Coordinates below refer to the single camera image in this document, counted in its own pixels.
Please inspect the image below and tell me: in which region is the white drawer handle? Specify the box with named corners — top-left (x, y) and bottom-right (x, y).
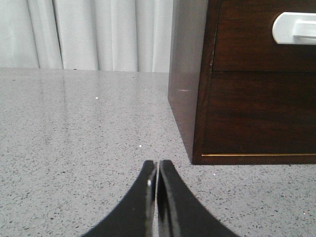
top-left (272, 12), bottom-right (316, 45)

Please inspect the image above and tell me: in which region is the wooden drawer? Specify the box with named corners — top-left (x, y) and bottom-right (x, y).
top-left (213, 0), bottom-right (316, 72)
top-left (203, 72), bottom-right (316, 154)

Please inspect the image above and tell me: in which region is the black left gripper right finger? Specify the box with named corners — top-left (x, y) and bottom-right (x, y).
top-left (157, 160), bottom-right (237, 237)

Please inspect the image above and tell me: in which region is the white curtain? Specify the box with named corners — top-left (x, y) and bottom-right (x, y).
top-left (0, 0), bottom-right (173, 72)

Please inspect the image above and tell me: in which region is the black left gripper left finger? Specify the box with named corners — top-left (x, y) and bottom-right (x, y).
top-left (84, 160), bottom-right (157, 237)

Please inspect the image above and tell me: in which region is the dark wooden drawer cabinet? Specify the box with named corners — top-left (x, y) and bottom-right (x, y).
top-left (168, 0), bottom-right (316, 165)

